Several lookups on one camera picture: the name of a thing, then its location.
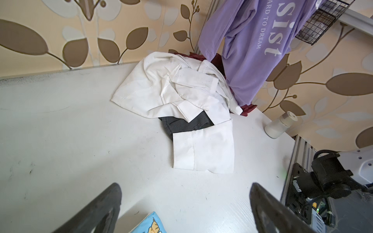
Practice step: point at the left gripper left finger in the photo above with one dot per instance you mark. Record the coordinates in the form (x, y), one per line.
(99, 216)

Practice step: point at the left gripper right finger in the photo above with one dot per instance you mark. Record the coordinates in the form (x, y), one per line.
(271, 216)

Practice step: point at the purple t-shirt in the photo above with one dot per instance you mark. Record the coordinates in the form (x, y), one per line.
(256, 36)

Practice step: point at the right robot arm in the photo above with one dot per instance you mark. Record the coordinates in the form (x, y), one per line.
(333, 175)

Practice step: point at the dark grey cloth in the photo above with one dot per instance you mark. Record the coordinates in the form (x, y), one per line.
(172, 125)

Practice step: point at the maroon cloth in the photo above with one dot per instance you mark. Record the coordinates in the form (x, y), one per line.
(217, 62)

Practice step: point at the blue tissue pack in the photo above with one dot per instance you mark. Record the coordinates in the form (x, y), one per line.
(151, 224)

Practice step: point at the white shirt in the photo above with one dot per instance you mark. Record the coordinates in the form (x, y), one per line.
(170, 85)

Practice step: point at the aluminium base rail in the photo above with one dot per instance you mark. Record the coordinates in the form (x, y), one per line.
(292, 196)

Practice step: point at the right wire basket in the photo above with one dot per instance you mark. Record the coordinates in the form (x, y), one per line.
(327, 13)

